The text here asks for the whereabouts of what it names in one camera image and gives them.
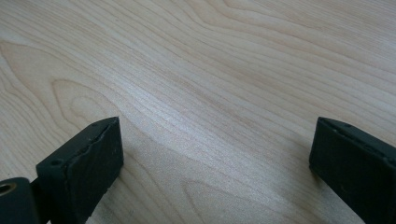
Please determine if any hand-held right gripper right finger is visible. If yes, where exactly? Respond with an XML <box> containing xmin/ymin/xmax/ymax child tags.
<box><xmin>308</xmin><ymin>117</ymin><xmax>396</xmax><ymax>224</ymax></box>

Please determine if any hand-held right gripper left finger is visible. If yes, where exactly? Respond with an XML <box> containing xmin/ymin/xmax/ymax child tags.
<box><xmin>30</xmin><ymin>116</ymin><xmax>124</xmax><ymax>224</ymax></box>

